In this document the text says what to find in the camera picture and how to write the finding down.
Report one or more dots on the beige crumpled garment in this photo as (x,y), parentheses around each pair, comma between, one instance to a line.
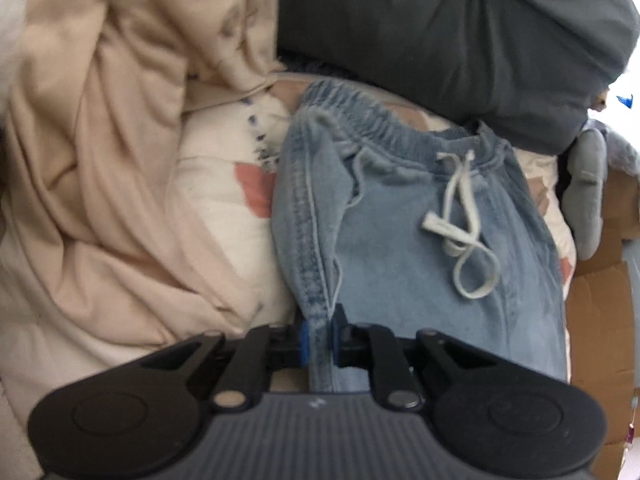
(94,126)

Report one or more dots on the grey plush toy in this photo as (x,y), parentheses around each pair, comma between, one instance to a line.
(596,148)

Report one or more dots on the brown cardboard box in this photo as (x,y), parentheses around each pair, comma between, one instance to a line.
(600,318)

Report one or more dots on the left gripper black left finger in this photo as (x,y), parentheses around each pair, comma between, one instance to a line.
(141,417)

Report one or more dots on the white fluffy blanket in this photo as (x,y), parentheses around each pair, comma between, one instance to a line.
(12,24)

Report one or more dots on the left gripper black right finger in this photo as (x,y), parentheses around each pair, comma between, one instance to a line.
(491,413)

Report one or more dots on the light blue denim pants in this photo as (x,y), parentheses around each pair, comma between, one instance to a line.
(412,230)

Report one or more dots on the white patterned bed sheet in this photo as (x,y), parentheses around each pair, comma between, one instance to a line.
(226,166)

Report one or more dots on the dark grey duvet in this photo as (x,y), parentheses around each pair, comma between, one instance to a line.
(528,68)

